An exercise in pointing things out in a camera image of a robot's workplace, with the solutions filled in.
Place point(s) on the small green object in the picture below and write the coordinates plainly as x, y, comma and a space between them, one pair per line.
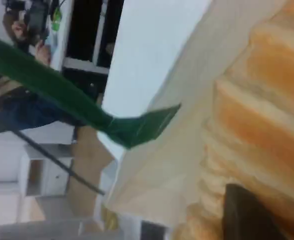
57, 22

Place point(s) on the person in blue jeans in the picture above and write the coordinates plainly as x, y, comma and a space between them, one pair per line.
12, 117

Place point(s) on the white shelf cabinet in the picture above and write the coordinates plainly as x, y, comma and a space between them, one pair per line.
62, 166

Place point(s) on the long ridged orange bread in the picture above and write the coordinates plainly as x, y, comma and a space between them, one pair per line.
261, 112

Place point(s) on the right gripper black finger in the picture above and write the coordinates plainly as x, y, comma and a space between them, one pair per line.
244, 220

